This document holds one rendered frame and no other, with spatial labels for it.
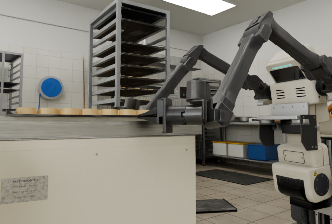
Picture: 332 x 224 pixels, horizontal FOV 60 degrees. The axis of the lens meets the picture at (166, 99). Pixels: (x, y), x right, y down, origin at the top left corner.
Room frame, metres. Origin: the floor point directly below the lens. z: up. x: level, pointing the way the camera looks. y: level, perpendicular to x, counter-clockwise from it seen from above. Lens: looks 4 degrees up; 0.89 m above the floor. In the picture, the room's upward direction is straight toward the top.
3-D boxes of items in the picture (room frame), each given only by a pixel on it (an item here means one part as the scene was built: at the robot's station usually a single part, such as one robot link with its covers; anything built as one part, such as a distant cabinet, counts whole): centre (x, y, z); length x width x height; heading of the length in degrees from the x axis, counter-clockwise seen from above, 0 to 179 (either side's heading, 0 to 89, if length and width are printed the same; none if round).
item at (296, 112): (1.41, -0.59, 0.87); 0.28 x 0.16 x 0.22; 25
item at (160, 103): (0.87, 0.04, 0.91); 0.09 x 0.07 x 0.07; 71
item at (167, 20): (2.38, -0.01, 0.97); 0.03 x 0.03 x 1.70; 34
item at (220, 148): (5.84, -1.22, 0.36); 0.46 x 0.38 x 0.26; 125
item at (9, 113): (1.03, 0.21, 0.91); 0.60 x 0.40 x 0.01; 116
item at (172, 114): (0.85, -0.03, 0.90); 0.07 x 0.07 x 0.10; 71
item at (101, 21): (2.40, 0.51, 1.77); 0.64 x 0.03 x 0.03; 34
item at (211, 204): (3.07, -0.38, 0.02); 0.60 x 0.40 x 0.03; 99
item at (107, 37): (2.40, 0.51, 1.59); 0.64 x 0.03 x 0.03; 34
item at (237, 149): (5.52, -1.46, 0.36); 0.46 x 0.38 x 0.26; 127
